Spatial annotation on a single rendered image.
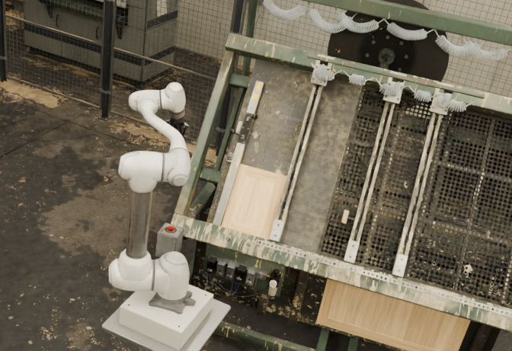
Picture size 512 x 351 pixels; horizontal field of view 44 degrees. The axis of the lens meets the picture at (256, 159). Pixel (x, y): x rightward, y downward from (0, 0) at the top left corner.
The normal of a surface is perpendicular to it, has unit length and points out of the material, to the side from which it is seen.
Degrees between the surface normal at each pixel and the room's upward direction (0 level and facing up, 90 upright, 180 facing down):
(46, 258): 0
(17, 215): 0
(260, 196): 51
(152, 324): 90
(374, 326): 90
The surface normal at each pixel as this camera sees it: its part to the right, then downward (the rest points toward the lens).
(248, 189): -0.11, -0.22
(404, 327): -0.26, 0.42
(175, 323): 0.15, -0.89
